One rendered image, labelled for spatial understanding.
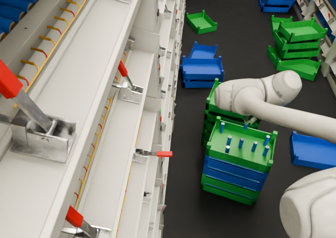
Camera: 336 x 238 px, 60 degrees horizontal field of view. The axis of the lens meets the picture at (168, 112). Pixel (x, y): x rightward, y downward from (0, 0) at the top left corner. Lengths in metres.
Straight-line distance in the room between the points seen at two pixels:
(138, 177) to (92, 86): 0.41
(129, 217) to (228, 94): 0.54
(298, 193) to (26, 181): 0.45
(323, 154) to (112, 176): 1.73
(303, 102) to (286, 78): 1.33
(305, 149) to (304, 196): 1.48
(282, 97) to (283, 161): 0.92
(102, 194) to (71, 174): 0.20
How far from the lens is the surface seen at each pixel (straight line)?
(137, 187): 0.66
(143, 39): 0.66
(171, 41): 1.44
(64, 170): 0.23
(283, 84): 1.03
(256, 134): 1.54
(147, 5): 0.62
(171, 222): 1.60
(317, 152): 2.05
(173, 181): 1.72
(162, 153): 0.67
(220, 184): 1.60
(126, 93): 0.54
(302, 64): 2.74
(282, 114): 0.88
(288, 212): 0.58
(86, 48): 0.33
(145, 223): 0.83
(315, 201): 0.55
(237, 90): 0.98
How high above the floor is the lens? 1.47
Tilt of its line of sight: 45 degrees down
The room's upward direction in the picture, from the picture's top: straight up
